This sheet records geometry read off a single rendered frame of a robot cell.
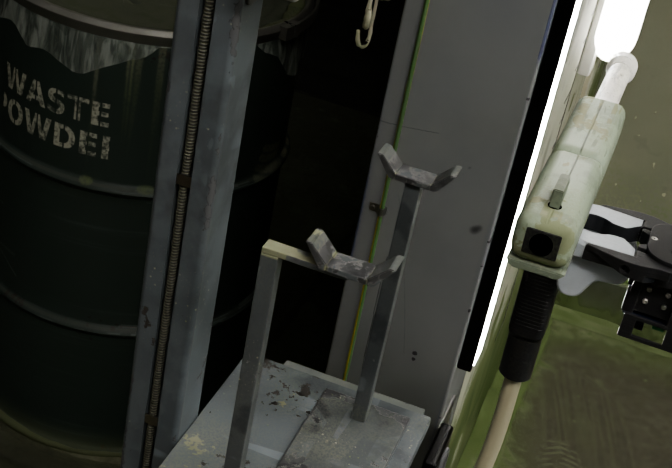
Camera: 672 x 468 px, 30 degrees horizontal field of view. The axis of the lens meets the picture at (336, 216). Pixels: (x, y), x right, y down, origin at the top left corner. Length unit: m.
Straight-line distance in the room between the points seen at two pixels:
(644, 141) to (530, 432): 0.83
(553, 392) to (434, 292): 1.19
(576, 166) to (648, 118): 2.10
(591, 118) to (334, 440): 0.43
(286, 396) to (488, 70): 0.47
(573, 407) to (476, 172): 1.30
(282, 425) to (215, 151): 0.36
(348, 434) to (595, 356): 1.73
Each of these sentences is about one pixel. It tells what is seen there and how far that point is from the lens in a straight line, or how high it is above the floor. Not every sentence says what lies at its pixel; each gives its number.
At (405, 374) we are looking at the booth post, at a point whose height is 0.61.
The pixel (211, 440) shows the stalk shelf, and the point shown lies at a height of 0.79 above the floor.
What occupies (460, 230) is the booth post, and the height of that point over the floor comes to 0.86.
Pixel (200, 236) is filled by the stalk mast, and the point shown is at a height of 1.04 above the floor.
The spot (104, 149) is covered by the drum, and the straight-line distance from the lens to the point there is 2.13.
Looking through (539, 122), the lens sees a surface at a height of 1.03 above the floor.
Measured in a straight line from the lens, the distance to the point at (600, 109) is 1.21.
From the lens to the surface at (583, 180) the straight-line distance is 1.04.
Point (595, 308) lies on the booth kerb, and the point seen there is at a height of 0.08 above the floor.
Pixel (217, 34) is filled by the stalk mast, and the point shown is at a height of 1.24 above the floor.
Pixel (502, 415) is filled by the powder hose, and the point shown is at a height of 0.95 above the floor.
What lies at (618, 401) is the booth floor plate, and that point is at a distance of 2.91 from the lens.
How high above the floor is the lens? 1.63
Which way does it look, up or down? 29 degrees down
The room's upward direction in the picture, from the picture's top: 12 degrees clockwise
